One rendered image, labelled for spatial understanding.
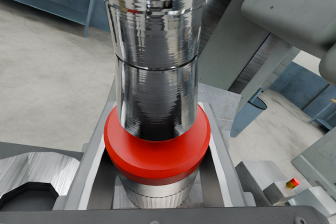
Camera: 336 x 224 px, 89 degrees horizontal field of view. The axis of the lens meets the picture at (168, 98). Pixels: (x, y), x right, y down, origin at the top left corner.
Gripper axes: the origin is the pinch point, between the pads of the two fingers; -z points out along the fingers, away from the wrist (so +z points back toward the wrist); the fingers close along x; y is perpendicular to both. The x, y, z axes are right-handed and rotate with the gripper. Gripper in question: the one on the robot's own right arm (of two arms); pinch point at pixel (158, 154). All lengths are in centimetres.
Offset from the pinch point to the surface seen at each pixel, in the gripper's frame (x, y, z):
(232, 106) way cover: -27, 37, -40
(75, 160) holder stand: 7.5, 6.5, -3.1
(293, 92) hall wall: -494, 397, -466
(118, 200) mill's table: 7.9, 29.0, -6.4
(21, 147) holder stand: 12.5, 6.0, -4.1
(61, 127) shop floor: 87, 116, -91
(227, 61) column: -21, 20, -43
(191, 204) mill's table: -7.3, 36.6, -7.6
